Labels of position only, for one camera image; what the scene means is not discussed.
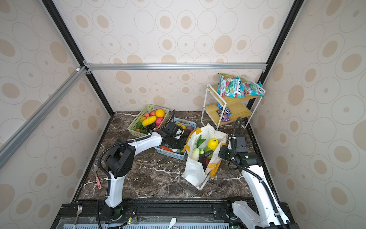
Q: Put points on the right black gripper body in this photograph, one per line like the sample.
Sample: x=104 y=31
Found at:
x=227 y=153

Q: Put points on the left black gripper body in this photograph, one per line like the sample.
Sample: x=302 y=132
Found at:
x=175 y=144

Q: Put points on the yellow toy bell pepper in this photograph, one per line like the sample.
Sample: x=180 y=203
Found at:
x=212 y=144

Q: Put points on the white toy radish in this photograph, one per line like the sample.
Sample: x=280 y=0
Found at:
x=196 y=150

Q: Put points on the dark toy eggplant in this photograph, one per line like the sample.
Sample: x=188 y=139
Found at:
x=204 y=161

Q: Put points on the white grocery bag yellow handles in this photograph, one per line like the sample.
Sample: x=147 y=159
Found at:
x=202 y=147

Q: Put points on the green toy cabbage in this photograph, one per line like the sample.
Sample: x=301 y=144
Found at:
x=208 y=152

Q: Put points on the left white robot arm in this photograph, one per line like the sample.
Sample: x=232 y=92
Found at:
x=116 y=161

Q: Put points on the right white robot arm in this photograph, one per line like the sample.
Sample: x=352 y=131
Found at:
x=269 y=214

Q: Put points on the colorful candy bag right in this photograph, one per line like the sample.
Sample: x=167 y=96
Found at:
x=253 y=89

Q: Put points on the colorful candy bag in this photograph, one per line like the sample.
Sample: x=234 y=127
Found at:
x=230 y=86
x=253 y=89

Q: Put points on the colorful candy bag left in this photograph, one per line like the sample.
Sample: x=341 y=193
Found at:
x=230 y=86

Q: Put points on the orange toy carrot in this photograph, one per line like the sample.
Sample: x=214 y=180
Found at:
x=165 y=148

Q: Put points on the purple toy onion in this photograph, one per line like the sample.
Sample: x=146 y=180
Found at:
x=187 y=131

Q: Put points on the blue perforated plastic basket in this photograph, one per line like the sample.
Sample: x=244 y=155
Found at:
x=178 y=154

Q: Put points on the pink toy fruit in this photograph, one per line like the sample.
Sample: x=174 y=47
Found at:
x=158 y=121

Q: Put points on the dark toy grapes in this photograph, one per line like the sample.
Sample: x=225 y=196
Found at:
x=147 y=129

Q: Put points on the orange toy fruit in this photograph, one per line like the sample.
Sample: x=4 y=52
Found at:
x=160 y=113

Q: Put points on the yellow toy banana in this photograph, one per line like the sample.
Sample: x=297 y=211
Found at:
x=148 y=121

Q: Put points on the dark candy packet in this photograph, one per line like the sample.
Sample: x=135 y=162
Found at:
x=223 y=113

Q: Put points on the green perforated plastic basket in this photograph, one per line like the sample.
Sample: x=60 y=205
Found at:
x=147 y=109

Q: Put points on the white spoon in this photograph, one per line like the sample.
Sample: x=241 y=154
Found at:
x=172 y=223

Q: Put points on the silver horizontal aluminium bar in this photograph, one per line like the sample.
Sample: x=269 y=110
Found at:
x=180 y=66

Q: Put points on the metal fork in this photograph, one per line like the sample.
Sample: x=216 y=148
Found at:
x=79 y=211

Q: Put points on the silver diagonal aluminium bar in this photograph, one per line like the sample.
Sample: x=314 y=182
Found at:
x=18 y=138

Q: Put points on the white wire wooden shelf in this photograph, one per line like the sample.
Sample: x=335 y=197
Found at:
x=237 y=106

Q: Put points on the black right frame post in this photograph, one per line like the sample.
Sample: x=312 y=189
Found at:
x=285 y=31

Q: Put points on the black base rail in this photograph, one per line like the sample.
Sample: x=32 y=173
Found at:
x=216 y=209

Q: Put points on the pink handled spoon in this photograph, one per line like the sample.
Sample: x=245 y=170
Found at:
x=94 y=170

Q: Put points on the black vertical frame post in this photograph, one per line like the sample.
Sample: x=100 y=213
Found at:
x=67 y=36

